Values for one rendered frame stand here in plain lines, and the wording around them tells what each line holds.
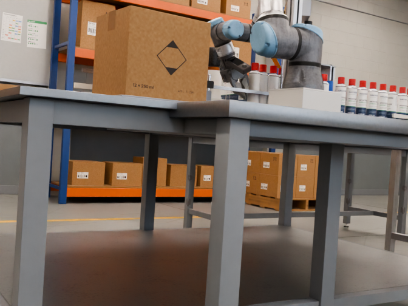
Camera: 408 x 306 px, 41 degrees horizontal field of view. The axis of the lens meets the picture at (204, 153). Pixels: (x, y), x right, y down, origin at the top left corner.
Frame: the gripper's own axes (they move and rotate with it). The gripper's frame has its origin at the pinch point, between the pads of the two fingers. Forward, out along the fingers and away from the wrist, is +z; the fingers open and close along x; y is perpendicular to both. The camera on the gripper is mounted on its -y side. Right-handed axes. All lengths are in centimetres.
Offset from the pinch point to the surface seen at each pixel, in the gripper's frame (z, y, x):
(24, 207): -19, -61, 112
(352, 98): 27, -2, -57
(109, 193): 113, 354, -32
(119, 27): -48, -35, 58
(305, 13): -23.4, -16.6, -32.1
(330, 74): 13, 5, -54
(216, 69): -11.8, 25.5, -7.1
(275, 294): 53, -50, 51
